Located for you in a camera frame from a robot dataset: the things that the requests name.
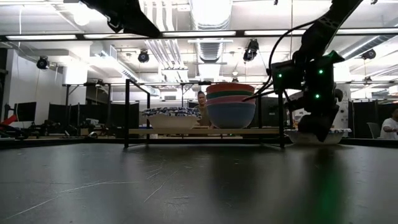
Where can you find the white column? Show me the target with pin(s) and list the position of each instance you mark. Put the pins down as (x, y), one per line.
(345, 118)

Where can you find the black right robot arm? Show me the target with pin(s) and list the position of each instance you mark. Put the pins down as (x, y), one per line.
(326, 28)

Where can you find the pink bowl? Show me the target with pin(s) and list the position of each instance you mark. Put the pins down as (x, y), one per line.
(230, 100)

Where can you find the wooden cutting board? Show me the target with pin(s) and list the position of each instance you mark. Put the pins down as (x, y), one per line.
(202, 131)

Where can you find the blue patterned plate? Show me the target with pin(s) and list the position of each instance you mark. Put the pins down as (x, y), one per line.
(171, 110)

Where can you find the black background table frame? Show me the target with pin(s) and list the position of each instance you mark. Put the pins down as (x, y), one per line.
(66, 93)

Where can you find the teal bowl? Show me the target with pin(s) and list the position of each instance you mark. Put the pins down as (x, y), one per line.
(230, 95)

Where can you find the black ceiling spot lamp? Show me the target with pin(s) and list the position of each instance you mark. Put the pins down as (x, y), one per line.
(369, 54)
(250, 53)
(42, 63)
(143, 56)

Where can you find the white ventilation duct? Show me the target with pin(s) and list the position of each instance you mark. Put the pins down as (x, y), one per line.
(211, 15)

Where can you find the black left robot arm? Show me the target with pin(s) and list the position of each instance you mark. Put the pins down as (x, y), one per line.
(130, 15)

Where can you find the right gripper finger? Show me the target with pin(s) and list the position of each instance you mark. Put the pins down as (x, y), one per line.
(326, 126)
(309, 124)

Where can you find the person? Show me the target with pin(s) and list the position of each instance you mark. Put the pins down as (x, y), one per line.
(390, 126)
(202, 102)

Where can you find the blue patterned paper bowl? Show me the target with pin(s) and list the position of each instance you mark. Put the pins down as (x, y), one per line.
(172, 123)
(295, 138)

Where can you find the orange bowl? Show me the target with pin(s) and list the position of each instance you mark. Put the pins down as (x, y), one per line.
(230, 87)

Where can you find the black rig frame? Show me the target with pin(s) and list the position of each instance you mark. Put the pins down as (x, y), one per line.
(62, 143)

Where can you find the black background monitor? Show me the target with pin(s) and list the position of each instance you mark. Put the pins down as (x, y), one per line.
(26, 112)

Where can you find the white wall box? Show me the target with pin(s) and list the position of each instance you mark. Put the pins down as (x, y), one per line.
(74, 74)

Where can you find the black table mat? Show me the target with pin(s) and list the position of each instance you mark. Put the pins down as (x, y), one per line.
(199, 186)

